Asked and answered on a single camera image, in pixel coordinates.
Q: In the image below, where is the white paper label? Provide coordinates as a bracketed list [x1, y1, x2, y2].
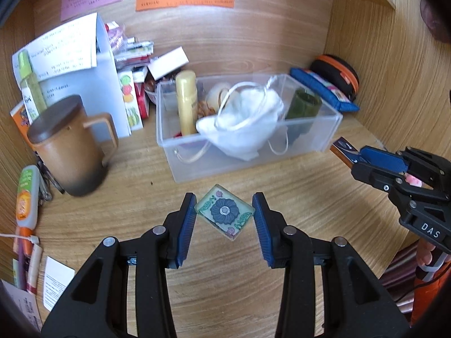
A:
[43, 256, 75, 311]

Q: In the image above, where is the white small box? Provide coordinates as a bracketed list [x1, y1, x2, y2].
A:
[147, 46, 189, 80]

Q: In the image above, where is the cream plastic cup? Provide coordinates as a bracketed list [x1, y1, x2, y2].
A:
[205, 83, 232, 113]

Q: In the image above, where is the white drawstring pouch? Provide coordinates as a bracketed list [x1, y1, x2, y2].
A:
[175, 75, 284, 164]

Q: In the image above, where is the small blue card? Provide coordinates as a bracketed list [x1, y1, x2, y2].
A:
[330, 137, 362, 169]

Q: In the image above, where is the orange sleeve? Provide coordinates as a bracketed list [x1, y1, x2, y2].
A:
[410, 263, 450, 326]

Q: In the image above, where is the floral glass tile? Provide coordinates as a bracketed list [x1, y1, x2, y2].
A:
[195, 184, 255, 240]

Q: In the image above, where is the bowl of trinkets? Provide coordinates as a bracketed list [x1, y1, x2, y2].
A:
[145, 73, 176, 104]

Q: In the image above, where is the yellow lotion bottle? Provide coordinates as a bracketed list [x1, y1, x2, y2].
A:
[175, 70, 198, 136]

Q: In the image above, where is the brown mug with lid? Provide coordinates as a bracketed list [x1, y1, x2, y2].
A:
[27, 95, 118, 197]

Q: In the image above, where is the blue patchwork pouch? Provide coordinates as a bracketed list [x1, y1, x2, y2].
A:
[290, 68, 360, 113]

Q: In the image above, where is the fruit pattern box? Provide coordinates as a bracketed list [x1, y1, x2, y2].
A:
[118, 70, 143, 131]

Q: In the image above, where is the clear plastic storage box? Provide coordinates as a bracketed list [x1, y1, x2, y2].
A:
[156, 73, 342, 183]

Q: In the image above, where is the orange green glue tube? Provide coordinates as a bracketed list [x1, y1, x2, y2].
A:
[15, 165, 41, 237]

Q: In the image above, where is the black orange zip case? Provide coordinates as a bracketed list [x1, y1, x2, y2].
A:
[309, 54, 360, 101]

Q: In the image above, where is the pink coiled cable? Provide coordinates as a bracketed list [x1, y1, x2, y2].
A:
[105, 21, 128, 56]

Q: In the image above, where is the right hand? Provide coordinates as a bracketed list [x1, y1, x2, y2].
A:
[416, 239, 436, 266]

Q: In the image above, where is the dark green glass jar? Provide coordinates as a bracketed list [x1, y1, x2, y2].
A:
[285, 88, 322, 144]

